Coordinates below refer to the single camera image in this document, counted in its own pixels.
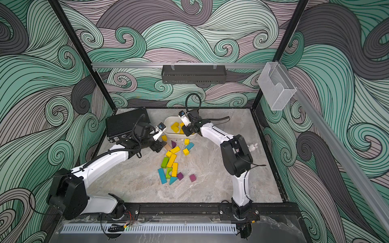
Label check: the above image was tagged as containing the purple triangle block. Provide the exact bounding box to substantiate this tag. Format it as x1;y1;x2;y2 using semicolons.
171;140;177;148

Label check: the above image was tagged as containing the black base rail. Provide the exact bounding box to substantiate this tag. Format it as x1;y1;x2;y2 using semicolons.
75;201;298;224

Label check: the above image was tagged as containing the clear acrylic wall holder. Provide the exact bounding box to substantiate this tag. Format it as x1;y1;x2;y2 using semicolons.
258;62;296;111

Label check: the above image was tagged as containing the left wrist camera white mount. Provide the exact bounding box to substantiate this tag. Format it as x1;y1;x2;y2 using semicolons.
153;123;166;141

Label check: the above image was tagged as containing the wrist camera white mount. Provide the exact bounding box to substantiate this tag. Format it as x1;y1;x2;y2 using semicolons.
153;123;166;141
178;110;191;126

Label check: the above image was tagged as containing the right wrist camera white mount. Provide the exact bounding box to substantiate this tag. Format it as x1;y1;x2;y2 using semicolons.
178;110;191;126

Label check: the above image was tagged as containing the white slotted cable duct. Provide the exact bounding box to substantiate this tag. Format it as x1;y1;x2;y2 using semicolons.
60;223;237;234

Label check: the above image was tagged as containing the yellow slanted long block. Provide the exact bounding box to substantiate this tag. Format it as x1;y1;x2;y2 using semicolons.
166;146;180;158

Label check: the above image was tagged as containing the yellow upright long block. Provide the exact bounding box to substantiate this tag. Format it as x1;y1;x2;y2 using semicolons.
167;154;177;168

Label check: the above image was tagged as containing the black wall-mounted tray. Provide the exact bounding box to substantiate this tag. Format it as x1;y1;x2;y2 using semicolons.
161;65;227;85

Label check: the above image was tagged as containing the black aluminium carrying case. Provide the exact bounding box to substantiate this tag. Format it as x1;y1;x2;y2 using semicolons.
105;108;150;143

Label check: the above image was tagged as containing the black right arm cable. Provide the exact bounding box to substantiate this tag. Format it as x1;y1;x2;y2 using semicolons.
185;93;231;124

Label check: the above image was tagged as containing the green rectangular block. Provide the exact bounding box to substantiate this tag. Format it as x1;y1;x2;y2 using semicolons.
161;157;170;169

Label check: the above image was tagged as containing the light green arch block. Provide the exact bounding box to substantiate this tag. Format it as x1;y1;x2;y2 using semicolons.
166;168;173;180

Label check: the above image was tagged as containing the teal triangle block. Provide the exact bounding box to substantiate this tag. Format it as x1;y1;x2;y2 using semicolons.
169;177;178;185

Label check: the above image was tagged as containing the white plastic tub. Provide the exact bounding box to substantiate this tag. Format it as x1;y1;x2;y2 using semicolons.
164;116;197;139

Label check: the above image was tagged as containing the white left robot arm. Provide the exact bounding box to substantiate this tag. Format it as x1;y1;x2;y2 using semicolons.
46;137;167;220

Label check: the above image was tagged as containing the pink and white toy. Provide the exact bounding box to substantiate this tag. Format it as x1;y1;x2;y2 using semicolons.
248;143;258;152

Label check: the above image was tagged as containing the magenta cube block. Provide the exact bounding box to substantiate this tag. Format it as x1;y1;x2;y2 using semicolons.
189;174;197;182

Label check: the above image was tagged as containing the purple cube block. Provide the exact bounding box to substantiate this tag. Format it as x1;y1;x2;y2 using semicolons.
177;172;184;180

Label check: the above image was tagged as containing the natural wood rectangular block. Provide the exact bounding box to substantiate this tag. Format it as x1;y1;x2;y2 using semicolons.
164;144;172;151

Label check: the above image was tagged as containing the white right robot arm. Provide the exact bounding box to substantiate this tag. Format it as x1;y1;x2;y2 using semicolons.
183;119;253;220

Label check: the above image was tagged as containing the teal long block at left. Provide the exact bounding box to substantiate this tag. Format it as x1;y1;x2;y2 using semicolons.
158;168;167;184

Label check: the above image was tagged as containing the teal short block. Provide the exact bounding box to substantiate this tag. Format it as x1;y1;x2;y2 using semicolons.
186;142;194;150

